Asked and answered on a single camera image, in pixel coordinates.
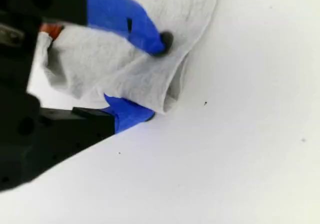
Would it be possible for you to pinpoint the grey shirt with brown sleeves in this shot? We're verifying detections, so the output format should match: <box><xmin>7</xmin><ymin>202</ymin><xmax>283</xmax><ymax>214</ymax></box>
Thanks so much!
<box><xmin>37</xmin><ymin>0</ymin><xmax>224</xmax><ymax>116</ymax></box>

